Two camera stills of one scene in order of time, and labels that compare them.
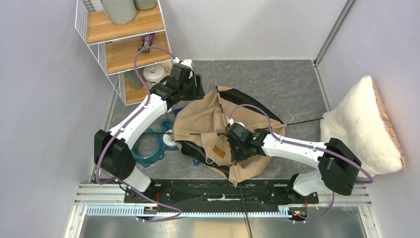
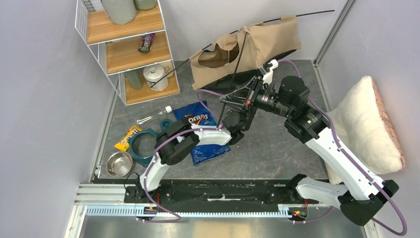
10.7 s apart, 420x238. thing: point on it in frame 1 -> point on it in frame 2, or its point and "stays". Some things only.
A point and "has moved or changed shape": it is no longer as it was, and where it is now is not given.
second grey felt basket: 143,5 stays
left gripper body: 189,91 -> 248,119
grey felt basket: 120,12 stays
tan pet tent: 199,129 -> 234,59
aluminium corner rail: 348,6 stays
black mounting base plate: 221,192 stays
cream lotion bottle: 168,65 stays
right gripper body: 237,152 -> 267,99
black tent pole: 239,183 -> 225,107
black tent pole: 224,129 has moved or changed shape
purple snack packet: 147,41 stays
